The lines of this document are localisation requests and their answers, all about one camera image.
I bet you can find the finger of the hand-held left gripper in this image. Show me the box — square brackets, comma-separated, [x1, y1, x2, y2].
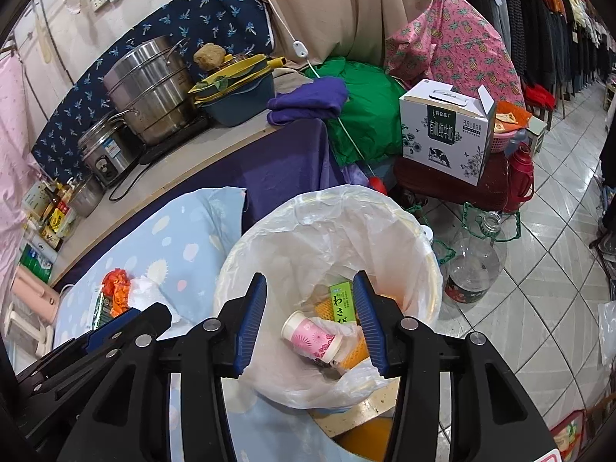
[14, 334, 134, 395]
[84, 302, 172, 347]

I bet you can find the green cardboard box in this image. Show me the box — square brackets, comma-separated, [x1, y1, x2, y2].
[328, 283, 359, 325]

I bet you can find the bright purple folded cloth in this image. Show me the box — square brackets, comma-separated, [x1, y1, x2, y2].
[266, 77, 350, 128]

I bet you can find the dark cloth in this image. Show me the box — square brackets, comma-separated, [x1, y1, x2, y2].
[599, 120, 616, 188]
[594, 192, 616, 261]

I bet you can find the brown sponge lump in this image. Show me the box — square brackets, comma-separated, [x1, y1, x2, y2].
[193, 43, 227, 70]

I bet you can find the wooden board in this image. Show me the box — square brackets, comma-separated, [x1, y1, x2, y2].
[308, 378, 402, 436]

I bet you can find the large uncapped clear bottle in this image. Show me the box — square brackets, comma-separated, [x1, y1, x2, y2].
[444, 202, 521, 305]

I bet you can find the cream round trash bin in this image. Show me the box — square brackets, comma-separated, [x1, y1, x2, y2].
[213, 185, 444, 412]

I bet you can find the orange plastic wrapper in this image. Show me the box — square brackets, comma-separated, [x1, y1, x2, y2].
[339, 332, 371, 371]

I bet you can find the white cord with switch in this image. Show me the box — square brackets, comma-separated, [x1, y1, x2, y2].
[238, 0, 381, 184]

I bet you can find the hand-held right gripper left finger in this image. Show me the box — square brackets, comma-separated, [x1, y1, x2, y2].
[57, 272, 268, 462]

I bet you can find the large steel stockpot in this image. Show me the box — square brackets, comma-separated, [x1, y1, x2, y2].
[102, 35, 196, 146]

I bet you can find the clear plastic bin bag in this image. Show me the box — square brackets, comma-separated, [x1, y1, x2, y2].
[213, 185, 444, 412]

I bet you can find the small pale green stool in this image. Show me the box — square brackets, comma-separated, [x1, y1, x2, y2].
[526, 115, 549, 155]

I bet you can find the pink print paper cup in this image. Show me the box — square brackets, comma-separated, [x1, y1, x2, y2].
[281, 310, 345, 365]

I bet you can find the red thermos flask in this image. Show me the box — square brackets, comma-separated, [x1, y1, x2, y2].
[503, 142, 535, 215]

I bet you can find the white plastic rack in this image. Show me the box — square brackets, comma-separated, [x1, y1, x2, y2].
[2, 305, 54, 347]

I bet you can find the pink pineapple print cloth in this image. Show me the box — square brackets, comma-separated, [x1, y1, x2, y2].
[383, 0, 526, 111]

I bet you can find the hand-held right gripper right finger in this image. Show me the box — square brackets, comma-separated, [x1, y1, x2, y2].
[352, 269, 554, 462]

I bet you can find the white milk carton box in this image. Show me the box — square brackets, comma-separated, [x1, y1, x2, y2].
[398, 79, 497, 187]

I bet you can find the beige curtain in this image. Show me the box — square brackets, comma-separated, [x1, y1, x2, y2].
[228, 0, 458, 65]

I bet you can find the black induction cooker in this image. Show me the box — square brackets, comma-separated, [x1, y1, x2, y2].
[137, 115, 210, 167]

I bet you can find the pink plastic appliance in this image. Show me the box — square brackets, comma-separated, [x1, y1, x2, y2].
[10, 264, 61, 342]

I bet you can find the row of hanging clothes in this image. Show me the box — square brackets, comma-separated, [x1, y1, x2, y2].
[450, 0, 616, 102]

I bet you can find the clear bottle with white cap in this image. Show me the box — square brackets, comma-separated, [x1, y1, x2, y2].
[404, 204, 455, 270]

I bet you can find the green snack packet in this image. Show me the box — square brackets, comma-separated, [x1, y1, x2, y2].
[91, 291, 114, 332]

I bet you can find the lavender cloth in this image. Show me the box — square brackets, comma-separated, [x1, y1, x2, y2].
[344, 161, 373, 188]

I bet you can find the small steel bowl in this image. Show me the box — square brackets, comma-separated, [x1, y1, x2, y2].
[70, 176, 104, 217]

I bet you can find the light blue spotted cloth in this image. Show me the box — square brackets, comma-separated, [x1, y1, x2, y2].
[48, 187, 338, 462]

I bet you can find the row of condiment bottles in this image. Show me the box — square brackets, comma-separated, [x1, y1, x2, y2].
[22, 178, 80, 251]

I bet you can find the dark red stool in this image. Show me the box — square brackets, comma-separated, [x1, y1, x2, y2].
[392, 154, 510, 213]

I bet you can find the dark purple tablecloth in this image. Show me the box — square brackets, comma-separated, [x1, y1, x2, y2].
[178, 118, 352, 239]

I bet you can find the black power cable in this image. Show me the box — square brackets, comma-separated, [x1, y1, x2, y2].
[108, 154, 155, 202]

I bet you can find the steel rice cooker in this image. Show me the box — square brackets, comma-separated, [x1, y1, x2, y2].
[77, 113, 140, 187]

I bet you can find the white tissue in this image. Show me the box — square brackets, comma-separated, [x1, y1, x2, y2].
[127, 274, 186, 325]

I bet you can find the pink plastic basket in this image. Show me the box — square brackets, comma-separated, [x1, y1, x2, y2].
[488, 127, 527, 155]

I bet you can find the green cloth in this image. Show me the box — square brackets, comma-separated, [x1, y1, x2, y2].
[303, 58, 410, 169]

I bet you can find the pink hanging cloth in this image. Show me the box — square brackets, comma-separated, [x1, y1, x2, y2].
[0, 53, 44, 280]

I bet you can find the red cushioned stool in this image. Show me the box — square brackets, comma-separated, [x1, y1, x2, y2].
[522, 84, 561, 123]

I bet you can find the green and white carton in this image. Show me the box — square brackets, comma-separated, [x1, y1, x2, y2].
[19, 243, 54, 285]

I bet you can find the navy leaf print cloth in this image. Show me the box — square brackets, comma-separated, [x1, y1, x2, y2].
[31, 0, 275, 181]

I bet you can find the red printed box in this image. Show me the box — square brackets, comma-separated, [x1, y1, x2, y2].
[549, 409, 590, 453]

